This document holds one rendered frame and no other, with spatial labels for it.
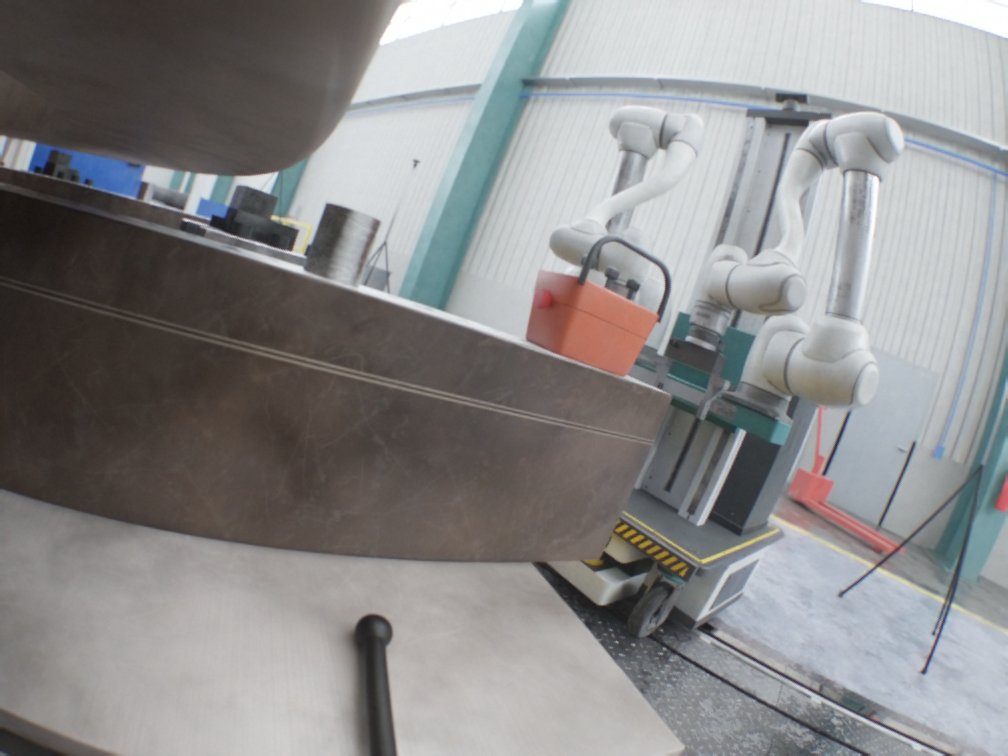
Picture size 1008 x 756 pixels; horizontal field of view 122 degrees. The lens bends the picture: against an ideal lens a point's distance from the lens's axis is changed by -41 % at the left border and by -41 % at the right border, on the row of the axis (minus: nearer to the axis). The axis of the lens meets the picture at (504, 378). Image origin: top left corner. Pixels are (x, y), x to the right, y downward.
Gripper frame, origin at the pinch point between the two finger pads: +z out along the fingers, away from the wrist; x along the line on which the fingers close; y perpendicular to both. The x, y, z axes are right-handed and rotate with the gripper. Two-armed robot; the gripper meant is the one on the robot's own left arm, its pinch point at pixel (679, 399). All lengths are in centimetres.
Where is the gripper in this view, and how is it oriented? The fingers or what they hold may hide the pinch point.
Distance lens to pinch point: 112.7
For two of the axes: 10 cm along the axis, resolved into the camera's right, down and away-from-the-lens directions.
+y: -7.3, -1.8, -6.7
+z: -3.5, 9.3, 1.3
